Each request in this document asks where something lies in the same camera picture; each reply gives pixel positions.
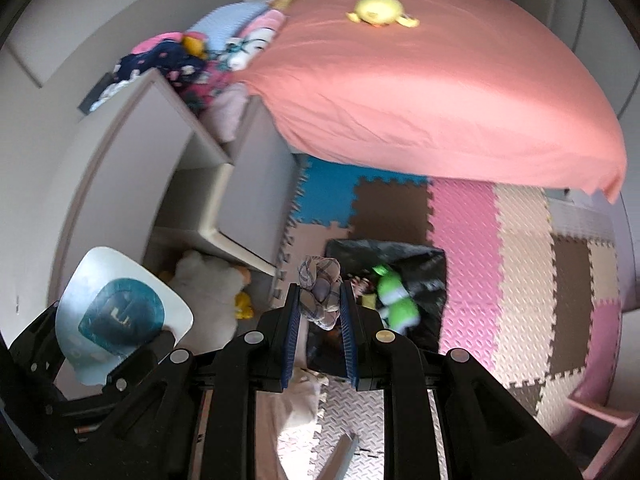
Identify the pink plastic stool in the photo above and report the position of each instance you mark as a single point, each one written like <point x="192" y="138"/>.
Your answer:
<point x="607" y="430"/>

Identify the white pink plush toy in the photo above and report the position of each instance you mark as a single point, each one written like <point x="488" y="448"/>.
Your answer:
<point x="254" y="39"/>

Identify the light blue folded blanket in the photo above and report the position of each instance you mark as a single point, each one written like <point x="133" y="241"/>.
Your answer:
<point x="226" y="22"/>

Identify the purple wrapper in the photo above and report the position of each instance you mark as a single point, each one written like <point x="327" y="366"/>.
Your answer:
<point x="319" y="279"/>

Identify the white bedside cabinet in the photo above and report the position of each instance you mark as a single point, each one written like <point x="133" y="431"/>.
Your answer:
<point x="143" y="169"/>

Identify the black trash bag bin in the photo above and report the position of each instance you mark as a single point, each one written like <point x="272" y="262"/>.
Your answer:
<point x="405" y="284"/>

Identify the navy patterned clothing pile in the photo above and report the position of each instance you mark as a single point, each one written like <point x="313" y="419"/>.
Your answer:
<point x="182" y="59"/>

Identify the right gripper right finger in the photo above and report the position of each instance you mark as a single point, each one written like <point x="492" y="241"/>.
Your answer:
<point x="379" y="359"/>

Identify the green white plush toy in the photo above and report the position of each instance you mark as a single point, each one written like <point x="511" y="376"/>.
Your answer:
<point x="399" y="311"/>

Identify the blue white blister pack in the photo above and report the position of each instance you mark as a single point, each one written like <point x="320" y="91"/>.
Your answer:
<point x="111" y="306"/>

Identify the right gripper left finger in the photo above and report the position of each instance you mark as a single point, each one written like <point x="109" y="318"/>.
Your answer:
<point x="259" y="361"/>

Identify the white plush duck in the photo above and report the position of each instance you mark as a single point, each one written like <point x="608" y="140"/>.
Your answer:
<point x="208" y="285"/>

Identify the pink bed cover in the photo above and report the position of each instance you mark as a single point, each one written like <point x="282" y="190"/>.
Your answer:
<point x="479" y="90"/>

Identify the yellow plush duck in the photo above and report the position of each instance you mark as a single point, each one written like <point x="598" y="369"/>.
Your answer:
<point x="380" y="13"/>

